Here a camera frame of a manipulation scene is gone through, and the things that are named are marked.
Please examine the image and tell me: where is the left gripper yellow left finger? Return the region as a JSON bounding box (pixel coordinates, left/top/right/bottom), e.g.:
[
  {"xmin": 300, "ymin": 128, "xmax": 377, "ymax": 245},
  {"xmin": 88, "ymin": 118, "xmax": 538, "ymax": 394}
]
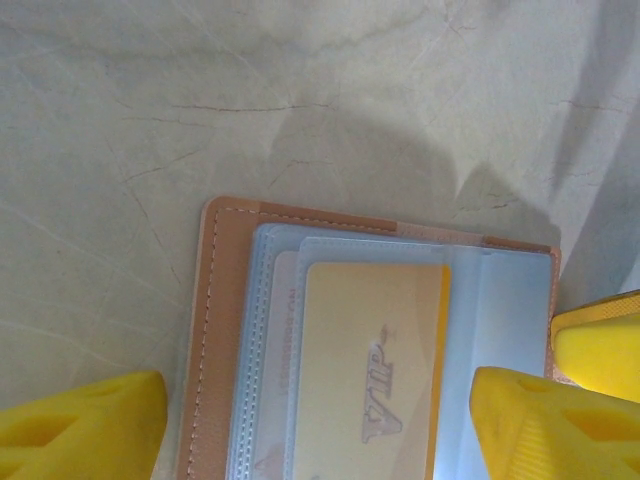
[{"xmin": 0, "ymin": 369, "xmax": 169, "ymax": 480}]

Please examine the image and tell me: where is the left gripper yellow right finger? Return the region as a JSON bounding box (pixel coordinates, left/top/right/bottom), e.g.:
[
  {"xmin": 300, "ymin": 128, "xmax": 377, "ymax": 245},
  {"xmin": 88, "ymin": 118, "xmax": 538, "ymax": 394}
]
[{"xmin": 472, "ymin": 366, "xmax": 640, "ymax": 480}]

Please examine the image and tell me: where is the pink leather card holder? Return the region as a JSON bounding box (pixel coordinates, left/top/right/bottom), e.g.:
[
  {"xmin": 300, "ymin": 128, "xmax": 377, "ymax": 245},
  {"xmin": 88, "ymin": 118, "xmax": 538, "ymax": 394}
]
[{"xmin": 178, "ymin": 195, "xmax": 564, "ymax": 480}]

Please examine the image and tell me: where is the gold VIP card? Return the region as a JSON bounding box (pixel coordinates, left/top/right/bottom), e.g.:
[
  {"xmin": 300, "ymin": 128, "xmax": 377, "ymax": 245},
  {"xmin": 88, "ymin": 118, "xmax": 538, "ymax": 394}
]
[{"xmin": 292, "ymin": 261, "xmax": 453, "ymax": 480}]

